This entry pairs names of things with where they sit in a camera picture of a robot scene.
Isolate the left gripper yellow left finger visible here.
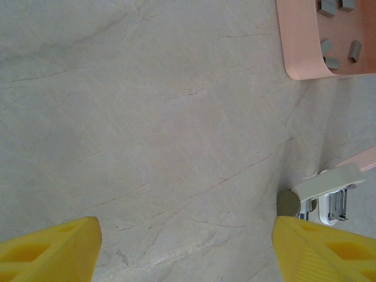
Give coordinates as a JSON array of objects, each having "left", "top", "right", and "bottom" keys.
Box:
[{"left": 0, "top": 216, "right": 102, "bottom": 282}]

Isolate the small white pink stapler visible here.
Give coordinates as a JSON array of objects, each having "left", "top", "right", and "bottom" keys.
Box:
[{"left": 277, "top": 146, "right": 376, "bottom": 226}]

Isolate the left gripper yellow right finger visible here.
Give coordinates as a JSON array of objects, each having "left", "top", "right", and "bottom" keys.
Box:
[{"left": 272, "top": 216, "right": 376, "bottom": 282}]

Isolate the pink plastic tray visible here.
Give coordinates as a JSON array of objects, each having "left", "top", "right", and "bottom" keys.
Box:
[{"left": 275, "top": 0, "right": 376, "bottom": 80}]

